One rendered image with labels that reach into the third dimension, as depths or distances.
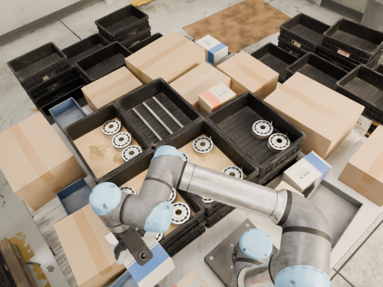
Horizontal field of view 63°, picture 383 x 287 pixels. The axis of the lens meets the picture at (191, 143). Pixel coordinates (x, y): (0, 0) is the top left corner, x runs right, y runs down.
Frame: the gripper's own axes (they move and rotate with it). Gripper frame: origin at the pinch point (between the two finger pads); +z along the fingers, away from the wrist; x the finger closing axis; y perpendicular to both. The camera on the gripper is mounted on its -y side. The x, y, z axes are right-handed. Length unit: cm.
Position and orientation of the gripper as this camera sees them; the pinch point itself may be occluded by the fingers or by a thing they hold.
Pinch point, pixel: (139, 250)
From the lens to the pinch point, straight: 107.1
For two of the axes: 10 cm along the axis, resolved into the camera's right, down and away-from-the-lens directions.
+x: -7.6, 5.5, -3.4
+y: -6.4, -5.8, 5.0
